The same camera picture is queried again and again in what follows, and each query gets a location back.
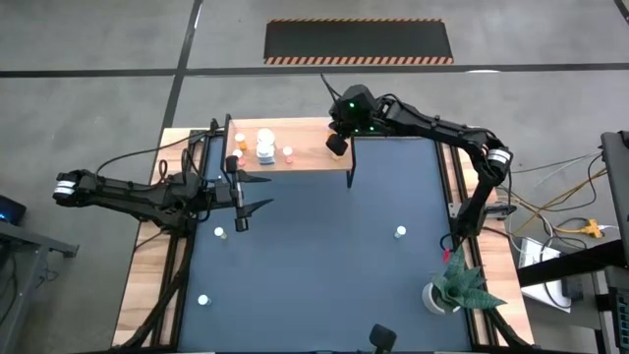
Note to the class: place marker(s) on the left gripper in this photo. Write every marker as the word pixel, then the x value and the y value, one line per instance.
pixel 218 194

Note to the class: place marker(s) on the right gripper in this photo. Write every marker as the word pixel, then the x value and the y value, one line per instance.
pixel 354 113

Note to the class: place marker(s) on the red translucent pill bottle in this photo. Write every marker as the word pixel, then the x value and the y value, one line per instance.
pixel 238 153

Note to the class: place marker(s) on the large white medicine bottle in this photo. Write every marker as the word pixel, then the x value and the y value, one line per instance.
pixel 265 152
pixel 265 134

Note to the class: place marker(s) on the small white piece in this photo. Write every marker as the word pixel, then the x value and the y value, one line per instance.
pixel 288 151
pixel 219 231
pixel 203 299

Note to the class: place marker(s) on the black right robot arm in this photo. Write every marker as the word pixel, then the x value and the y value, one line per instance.
pixel 442 130

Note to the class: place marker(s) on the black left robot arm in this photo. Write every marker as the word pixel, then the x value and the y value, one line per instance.
pixel 132 196

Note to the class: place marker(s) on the black hazard-striped floor mat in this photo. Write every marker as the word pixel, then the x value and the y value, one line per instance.
pixel 359 41

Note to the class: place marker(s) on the black table clamp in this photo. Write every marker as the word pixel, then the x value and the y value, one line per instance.
pixel 213 125

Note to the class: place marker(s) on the blue-grey table mat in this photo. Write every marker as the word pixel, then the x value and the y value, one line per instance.
pixel 319 295

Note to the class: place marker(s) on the small red tag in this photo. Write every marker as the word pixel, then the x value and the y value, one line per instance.
pixel 446 255

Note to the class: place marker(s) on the black rounded object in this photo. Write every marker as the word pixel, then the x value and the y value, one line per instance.
pixel 382 338

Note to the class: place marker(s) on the white round plant pot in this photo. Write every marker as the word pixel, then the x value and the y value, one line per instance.
pixel 428 300

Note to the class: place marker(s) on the green snake plant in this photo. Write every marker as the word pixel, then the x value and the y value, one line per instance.
pixel 462 290

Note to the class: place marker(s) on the grey metal desk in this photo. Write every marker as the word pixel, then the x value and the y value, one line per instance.
pixel 29 241

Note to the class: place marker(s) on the black device with blue light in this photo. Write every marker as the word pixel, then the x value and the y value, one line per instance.
pixel 10 211

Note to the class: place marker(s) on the black desk beam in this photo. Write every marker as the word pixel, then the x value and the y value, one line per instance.
pixel 565 265

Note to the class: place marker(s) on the yellow power splitter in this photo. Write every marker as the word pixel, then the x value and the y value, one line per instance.
pixel 589 228

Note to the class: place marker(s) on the white sheet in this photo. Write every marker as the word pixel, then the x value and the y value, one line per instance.
pixel 545 297

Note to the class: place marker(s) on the dark grey equipment panel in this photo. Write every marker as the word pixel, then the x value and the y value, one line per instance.
pixel 618 187

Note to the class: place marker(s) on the rack device with lights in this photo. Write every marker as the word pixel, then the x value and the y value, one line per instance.
pixel 621 314

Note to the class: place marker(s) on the wooden shelf with black frame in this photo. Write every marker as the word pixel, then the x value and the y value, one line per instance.
pixel 309 157

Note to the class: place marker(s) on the black aluminium table frame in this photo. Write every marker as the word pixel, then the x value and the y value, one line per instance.
pixel 174 295

